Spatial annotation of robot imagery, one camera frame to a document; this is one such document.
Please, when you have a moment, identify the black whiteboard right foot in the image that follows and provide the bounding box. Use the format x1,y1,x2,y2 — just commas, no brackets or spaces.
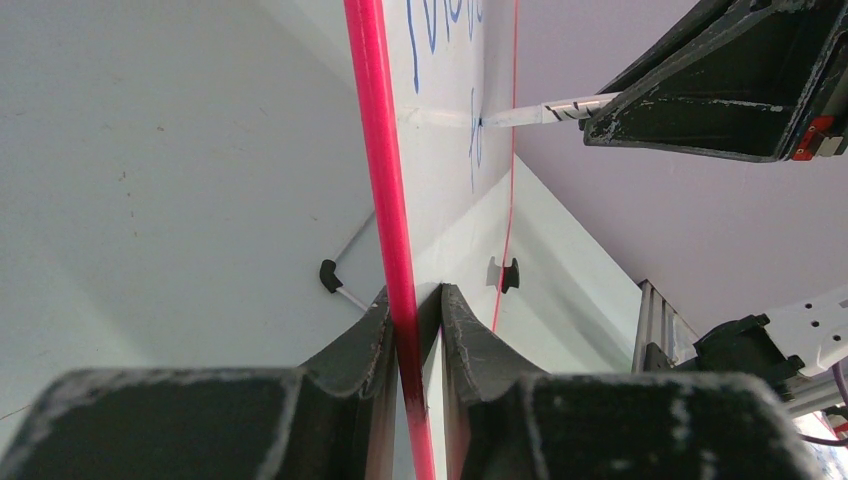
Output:
500,258,521,294

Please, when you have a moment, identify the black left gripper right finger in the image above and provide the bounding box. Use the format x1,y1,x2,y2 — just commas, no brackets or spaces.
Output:
440,284,821,479

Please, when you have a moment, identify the pink framed whiteboard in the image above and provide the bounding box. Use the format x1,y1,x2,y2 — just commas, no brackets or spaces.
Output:
344,1,518,479

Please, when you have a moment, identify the aluminium frame profile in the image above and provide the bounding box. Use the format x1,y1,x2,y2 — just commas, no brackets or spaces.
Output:
632,280,699,373

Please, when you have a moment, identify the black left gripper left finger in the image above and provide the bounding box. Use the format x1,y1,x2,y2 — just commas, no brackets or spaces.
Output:
1,293,397,479

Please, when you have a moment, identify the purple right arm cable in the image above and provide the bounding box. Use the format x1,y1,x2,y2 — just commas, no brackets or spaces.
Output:
798,360,848,448

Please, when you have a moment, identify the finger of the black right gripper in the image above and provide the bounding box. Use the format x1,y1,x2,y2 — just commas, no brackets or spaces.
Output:
582,0,847,163

